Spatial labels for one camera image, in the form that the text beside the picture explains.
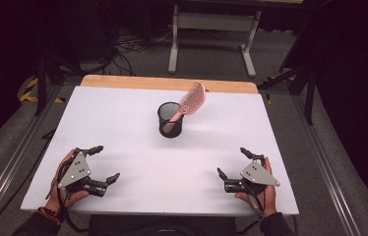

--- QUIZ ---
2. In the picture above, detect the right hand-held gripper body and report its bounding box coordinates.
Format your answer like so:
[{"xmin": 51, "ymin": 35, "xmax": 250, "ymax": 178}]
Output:
[{"xmin": 223, "ymin": 153, "xmax": 281, "ymax": 198}]

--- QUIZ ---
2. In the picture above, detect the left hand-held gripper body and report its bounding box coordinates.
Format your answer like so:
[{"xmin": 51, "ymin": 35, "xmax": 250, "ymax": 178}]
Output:
[{"xmin": 57, "ymin": 147, "xmax": 109, "ymax": 198}]

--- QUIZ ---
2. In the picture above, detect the black mesh pen holder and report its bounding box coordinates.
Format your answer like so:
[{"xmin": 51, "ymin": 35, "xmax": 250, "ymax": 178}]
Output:
[{"xmin": 156, "ymin": 101, "xmax": 185, "ymax": 139}]

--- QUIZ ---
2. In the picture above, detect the pink hairbrush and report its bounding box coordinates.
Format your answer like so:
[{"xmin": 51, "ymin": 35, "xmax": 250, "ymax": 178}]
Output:
[{"xmin": 161, "ymin": 82, "xmax": 207, "ymax": 135}]

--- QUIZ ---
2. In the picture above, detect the person's left hand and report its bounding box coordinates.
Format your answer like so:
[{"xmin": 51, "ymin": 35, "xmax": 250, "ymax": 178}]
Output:
[{"xmin": 45, "ymin": 148, "xmax": 91, "ymax": 214}]

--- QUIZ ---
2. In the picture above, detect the person's right hand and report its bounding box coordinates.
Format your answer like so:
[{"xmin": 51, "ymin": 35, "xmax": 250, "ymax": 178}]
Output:
[{"xmin": 234, "ymin": 156, "xmax": 280, "ymax": 217}]

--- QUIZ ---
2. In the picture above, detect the black metal stand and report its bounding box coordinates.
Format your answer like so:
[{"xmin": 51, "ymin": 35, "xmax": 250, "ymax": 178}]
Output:
[
  {"xmin": 257, "ymin": 62, "xmax": 316, "ymax": 126},
  {"xmin": 33, "ymin": 52, "xmax": 85, "ymax": 117}
]

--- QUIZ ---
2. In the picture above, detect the yellow black hazard tape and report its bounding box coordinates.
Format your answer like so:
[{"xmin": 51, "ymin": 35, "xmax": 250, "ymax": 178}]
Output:
[{"xmin": 19, "ymin": 77, "xmax": 65, "ymax": 104}]

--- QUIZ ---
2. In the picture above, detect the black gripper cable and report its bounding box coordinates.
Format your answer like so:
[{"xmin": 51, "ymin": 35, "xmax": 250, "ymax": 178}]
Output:
[
  {"xmin": 55, "ymin": 156, "xmax": 90, "ymax": 234},
  {"xmin": 236, "ymin": 191, "xmax": 269, "ymax": 236}
]

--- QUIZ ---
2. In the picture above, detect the beaded bracelet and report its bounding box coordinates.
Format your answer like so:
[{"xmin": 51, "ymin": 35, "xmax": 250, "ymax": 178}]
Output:
[{"xmin": 37, "ymin": 206, "xmax": 62, "ymax": 225}]

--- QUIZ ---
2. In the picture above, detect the aluminium floor rail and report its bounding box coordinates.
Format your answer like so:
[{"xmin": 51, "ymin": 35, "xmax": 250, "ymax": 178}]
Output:
[
  {"xmin": 291, "ymin": 94, "xmax": 363, "ymax": 236},
  {"xmin": 0, "ymin": 85, "xmax": 58, "ymax": 230}
]

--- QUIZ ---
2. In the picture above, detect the bundle of floor cables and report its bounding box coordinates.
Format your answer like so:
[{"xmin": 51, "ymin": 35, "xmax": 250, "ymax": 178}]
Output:
[{"xmin": 106, "ymin": 29, "xmax": 173, "ymax": 77}]

